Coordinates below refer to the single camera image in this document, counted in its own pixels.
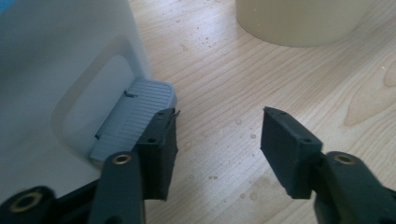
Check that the grey bin pedal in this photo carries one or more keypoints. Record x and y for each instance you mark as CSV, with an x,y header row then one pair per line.
x,y
146,102

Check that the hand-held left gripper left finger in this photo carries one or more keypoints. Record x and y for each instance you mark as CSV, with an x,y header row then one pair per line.
x,y
157,155

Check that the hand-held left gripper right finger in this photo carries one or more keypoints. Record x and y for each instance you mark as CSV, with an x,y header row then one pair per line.
x,y
289,149

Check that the white pedal trash bin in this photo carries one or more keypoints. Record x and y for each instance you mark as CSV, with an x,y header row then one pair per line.
x,y
56,62

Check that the cream strainer container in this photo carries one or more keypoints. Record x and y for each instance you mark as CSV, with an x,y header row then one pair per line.
x,y
299,21

